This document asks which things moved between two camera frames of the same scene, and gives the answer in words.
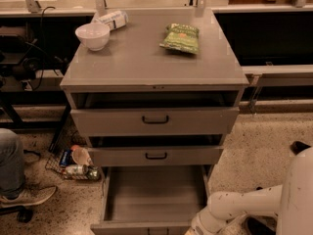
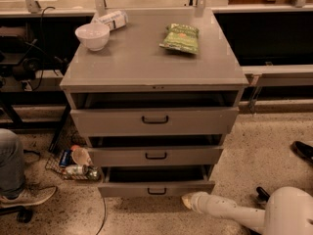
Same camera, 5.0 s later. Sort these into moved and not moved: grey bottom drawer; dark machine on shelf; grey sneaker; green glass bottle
Moved: grey bottom drawer
Not moved: green glass bottle; dark machine on shelf; grey sneaker
